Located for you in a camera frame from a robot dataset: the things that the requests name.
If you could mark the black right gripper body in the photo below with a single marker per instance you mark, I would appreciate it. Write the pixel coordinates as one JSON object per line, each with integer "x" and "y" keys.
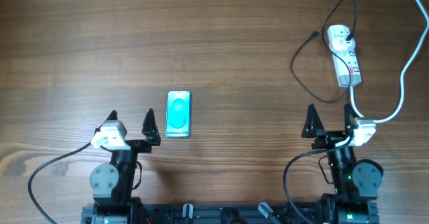
{"x": 330, "y": 140}

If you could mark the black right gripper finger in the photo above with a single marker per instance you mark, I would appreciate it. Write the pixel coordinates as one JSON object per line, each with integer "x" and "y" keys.
{"x": 313, "y": 126}
{"x": 349, "y": 114}

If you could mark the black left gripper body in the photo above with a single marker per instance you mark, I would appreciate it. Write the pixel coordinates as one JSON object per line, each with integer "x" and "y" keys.
{"x": 133, "y": 143}

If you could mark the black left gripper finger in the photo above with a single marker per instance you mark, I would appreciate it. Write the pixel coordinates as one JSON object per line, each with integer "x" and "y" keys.
{"x": 149, "y": 127}
{"x": 112, "y": 116}

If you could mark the blue Galaxy smartphone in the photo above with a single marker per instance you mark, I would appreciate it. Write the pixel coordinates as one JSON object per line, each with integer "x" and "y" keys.
{"x": 178, "y": 114}

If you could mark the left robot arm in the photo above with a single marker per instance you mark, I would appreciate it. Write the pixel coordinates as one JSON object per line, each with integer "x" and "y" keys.
{"x": 113, "y": 183}

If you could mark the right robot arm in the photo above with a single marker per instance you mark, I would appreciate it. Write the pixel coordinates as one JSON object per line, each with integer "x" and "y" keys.
{"x": 356, "y": 182}

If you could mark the white USB charger plug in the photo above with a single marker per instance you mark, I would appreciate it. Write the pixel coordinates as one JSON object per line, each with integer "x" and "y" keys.
{"x": 342, "y": 44}

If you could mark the white power strip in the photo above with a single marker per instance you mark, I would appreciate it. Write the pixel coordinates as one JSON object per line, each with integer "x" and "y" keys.
{"x": 346, "y": 65}

